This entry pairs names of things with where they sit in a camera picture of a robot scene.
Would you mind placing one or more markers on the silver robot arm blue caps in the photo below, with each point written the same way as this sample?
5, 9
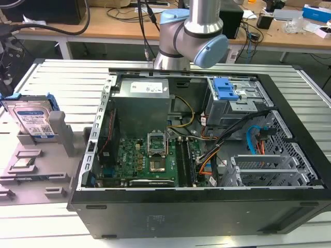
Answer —
201, 20

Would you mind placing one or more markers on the black fan shroud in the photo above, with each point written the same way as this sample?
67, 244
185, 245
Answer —
108, 147

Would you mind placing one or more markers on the green motherboard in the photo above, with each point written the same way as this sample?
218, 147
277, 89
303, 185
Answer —
129, 155

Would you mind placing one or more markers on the dark RAM stick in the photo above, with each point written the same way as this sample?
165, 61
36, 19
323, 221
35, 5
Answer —
38, 178

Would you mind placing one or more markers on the CPU socket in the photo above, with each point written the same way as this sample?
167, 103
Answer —
157, 166

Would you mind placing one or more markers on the blue bay latch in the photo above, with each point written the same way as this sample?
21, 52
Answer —
223, 89

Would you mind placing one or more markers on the black computer box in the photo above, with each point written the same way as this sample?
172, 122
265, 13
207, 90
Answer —
232, 22

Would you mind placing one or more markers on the grey parts rack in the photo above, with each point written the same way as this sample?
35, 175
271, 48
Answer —
51, 165

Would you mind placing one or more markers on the grey power supply unit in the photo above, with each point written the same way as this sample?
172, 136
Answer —
139, 108

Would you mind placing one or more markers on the metal expansion slot brackets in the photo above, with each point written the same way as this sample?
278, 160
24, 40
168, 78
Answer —
261, 170

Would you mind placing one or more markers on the silver CPU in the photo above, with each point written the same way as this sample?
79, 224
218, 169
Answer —
24, 162

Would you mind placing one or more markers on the black graphics card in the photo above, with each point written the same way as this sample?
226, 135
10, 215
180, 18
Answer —
152, 183

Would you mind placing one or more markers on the blue cardboard box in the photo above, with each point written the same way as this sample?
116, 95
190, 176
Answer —
316, 11

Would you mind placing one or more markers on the grey flat box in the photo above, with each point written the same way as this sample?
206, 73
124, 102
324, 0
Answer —
287, 14

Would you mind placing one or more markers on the hard disk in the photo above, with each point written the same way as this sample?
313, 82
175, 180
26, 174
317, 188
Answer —
31, 116

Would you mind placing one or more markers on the small black box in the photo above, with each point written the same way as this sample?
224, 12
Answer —
264, 20

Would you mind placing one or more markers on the metal disk bay cage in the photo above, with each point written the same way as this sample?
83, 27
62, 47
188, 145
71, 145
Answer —
232, 111

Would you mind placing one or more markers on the large black box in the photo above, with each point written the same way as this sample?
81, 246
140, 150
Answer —
44, 11

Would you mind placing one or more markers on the black open PC case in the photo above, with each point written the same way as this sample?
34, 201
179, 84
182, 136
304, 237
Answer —
181, 214

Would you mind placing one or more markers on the wooden desk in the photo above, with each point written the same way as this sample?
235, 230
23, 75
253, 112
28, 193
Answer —
116, 28

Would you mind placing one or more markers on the black RAM slot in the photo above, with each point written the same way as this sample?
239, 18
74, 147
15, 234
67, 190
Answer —
190, 162
181, 162

